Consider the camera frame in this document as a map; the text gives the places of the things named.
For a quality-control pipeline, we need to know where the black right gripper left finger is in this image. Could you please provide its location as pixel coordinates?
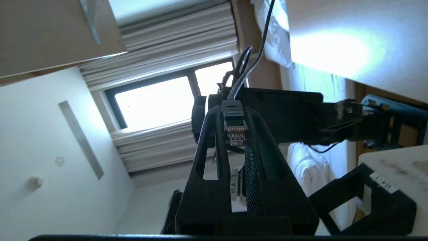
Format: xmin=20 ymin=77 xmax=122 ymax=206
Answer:
xmin=175 ymin=105 xmax=232 ymax=235

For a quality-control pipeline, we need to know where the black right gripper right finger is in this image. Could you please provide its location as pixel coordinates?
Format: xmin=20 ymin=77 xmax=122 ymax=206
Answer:
xmin=244 ymin=107 xmax=319 ymax=235

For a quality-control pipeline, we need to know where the long black looped cable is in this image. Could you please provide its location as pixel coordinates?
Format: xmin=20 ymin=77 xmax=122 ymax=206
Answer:
xmin=221 ymin=0 xmax=277 ymax=147

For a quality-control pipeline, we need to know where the white pleated curtain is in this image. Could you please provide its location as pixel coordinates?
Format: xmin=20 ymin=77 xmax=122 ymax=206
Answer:
xmin=79 ymin=0 xmax=239 ymax=91
xmin=110 ymin=120 xmax=218 ymax=173

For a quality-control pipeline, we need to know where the black robot head and torso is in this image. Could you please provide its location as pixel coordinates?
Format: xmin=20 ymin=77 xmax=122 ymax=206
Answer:
xmin=192 ymin=86 xmax=428 ymax=154

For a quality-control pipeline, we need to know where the bright room window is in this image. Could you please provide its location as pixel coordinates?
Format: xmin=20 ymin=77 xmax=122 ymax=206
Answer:
xmin=105 ymin=59 xmax=249 ymax=133

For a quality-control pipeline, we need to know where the long ceiling vent strip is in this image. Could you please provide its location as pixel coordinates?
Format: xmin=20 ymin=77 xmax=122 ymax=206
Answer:
xmin=58 ymin=100 xmax=105 ymax=180

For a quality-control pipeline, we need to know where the round white smoke detector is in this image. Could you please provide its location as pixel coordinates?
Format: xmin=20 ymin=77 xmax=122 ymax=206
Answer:
xmin=27 ymin=176 xmax=44 ymax=190

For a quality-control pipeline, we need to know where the light wooden cabinet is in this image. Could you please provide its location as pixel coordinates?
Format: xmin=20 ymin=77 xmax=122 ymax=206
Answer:
xmin=0 ymin=0 xmax=128 ymax=86

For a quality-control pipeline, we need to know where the brown wooden wall panel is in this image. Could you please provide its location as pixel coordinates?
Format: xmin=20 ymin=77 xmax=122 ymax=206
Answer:
xmin=231 ymin=0 xmax=285 ymax=90

